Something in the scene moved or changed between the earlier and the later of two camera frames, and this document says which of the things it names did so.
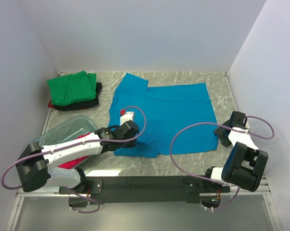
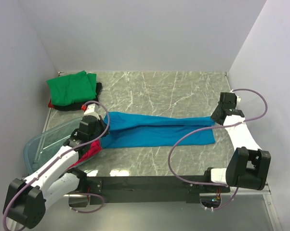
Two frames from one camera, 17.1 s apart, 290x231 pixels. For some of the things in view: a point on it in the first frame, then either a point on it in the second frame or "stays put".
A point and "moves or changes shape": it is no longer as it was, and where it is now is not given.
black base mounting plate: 147,189 stays put
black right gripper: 225,142 to 214,115
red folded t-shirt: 50,105 stays put
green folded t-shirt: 69,89 stays put
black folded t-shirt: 83,105 stays put
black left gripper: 130,145 to 103,124
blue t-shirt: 167,108 moves or changes shape
